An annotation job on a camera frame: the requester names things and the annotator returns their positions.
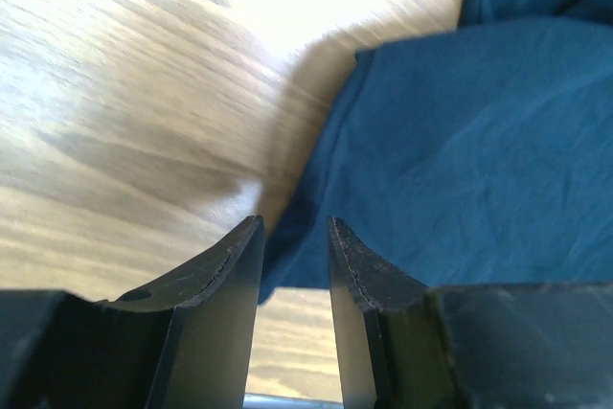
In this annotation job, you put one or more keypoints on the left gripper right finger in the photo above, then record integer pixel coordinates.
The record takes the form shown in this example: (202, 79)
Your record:
(402, 344)

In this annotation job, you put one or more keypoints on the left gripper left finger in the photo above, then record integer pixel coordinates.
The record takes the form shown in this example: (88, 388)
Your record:
(182, 340)

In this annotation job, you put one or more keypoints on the navy basketball jersey tank top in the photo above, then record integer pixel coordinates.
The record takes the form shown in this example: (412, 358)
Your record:
(482, 155)

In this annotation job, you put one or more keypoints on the aluminium frame rail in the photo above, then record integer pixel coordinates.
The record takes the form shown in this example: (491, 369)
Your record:
(256, 401)

